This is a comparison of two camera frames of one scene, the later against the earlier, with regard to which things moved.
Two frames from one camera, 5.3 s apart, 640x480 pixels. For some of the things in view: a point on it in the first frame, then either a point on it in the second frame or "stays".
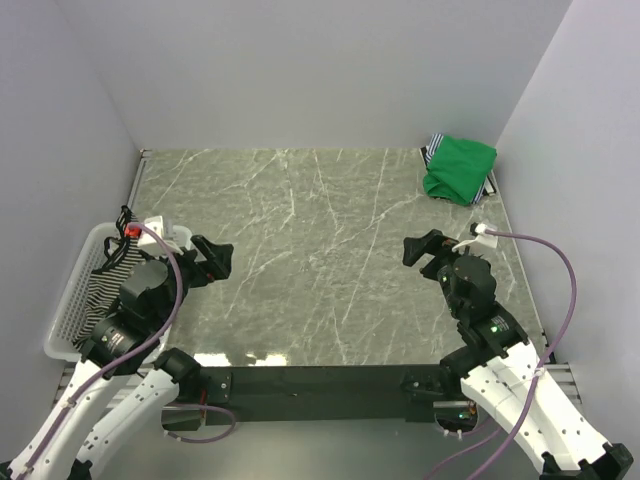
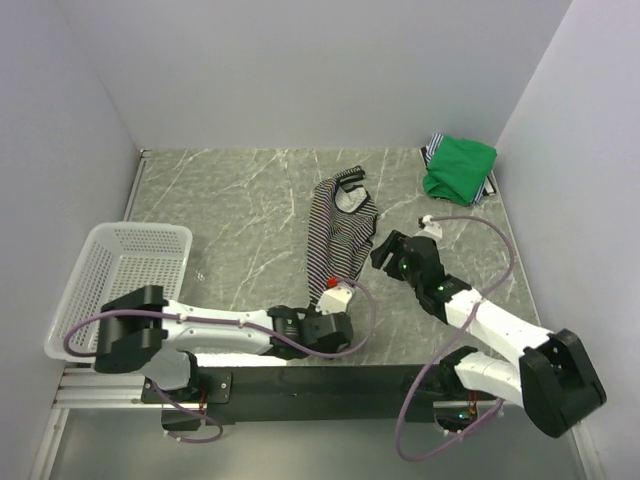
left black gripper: (217, 260) to (332, 350)
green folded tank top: (459, 169) stays
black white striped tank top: (123, 253) to (341, 218)
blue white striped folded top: (428, 151) stays
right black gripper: (413, 248) to (393, 243)
